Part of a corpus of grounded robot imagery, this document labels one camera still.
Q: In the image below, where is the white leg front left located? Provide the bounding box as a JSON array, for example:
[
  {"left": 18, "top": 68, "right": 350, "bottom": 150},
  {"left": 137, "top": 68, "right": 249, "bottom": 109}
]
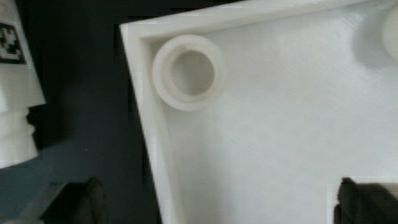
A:
[{"left": 0, "top": 0, "right": 44, "bottom": 169}]

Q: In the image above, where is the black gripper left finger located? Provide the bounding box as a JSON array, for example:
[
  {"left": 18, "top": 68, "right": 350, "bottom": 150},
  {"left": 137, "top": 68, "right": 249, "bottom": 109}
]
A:
[{"left": 18, "top": 178, "right": 110, "bottom": 224}]

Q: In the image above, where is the white square tabletop tray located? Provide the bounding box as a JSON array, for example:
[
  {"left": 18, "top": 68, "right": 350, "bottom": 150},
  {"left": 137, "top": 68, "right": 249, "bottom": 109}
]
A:
[{"left": 121, "top": 0, "right": 398, "bottom": 224}]

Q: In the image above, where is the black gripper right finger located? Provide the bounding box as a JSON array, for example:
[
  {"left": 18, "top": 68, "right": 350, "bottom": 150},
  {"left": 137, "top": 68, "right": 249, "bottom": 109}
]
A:
[{"left": 332, "top": 177, "right": 398, "bottom": 224}]

